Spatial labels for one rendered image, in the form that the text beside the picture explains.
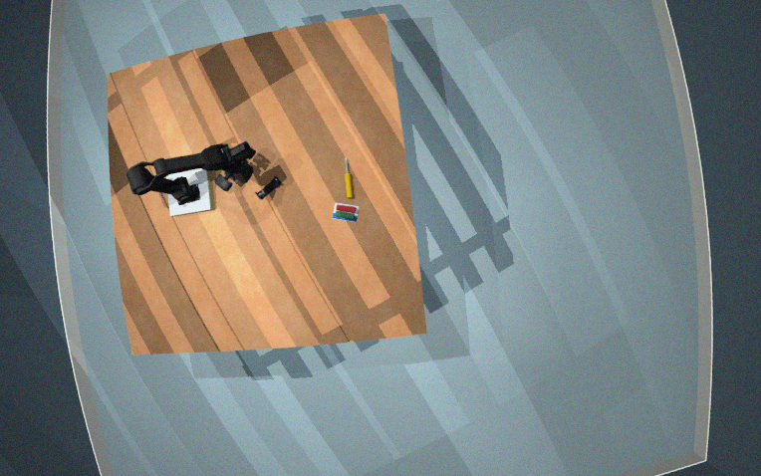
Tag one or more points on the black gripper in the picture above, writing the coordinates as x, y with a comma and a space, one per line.
223, 182

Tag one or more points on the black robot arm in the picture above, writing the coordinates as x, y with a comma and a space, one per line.
141, 181

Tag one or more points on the yellow-handled screwdriver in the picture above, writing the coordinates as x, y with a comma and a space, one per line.
348, 182

